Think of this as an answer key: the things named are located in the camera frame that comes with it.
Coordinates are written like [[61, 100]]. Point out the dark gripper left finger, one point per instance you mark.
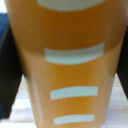
[[9, 70]]

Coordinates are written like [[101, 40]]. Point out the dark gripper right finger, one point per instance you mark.
[[123, 66]]

